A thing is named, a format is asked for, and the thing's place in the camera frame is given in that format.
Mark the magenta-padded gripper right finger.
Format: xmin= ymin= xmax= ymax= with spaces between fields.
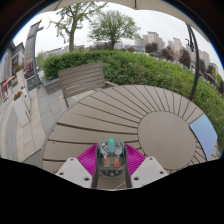
xmin=123 ymin=143 xmax=169 ymax=189

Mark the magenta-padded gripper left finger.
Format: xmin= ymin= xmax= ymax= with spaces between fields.
xmin=55 ymin=143 xmax=101 ymax=190

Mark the transparent green computer mouse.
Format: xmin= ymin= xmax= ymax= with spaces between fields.
xmin=97 ymin=138 xmax=128 ymax=178

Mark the white planter box with flowers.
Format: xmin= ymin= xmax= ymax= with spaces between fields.
xmin=13 ymin=89 xmax=31 ymax=127

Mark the brown slatted wooden chair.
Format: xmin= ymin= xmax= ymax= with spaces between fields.
xmin=58 ymin=62 xmax=118 ymax=108

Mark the green hedge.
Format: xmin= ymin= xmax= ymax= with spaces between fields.
xmin=42 ymin=49 xmax=224 ymax=154

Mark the black curved parasol pole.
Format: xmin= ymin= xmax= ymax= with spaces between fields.
xmin=185 ymin=23 xmax=200 ymax=101

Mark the group of apartment buildings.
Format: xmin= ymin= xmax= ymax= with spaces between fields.
xmin=133 ymin=30 xmax=211 ymax=78

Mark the sparse-leaved tree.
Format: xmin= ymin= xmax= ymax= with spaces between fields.
xmin=48 ymin=1 xmax=108 ymax=53

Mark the tall grey sign pillar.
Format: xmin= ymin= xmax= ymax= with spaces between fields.
xmin=23 ymin=19 xmax=44 ymax=91

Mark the dense leafy tree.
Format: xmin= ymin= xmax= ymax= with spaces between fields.
xmin=88 ymin=9 xmax=141 ymax=50

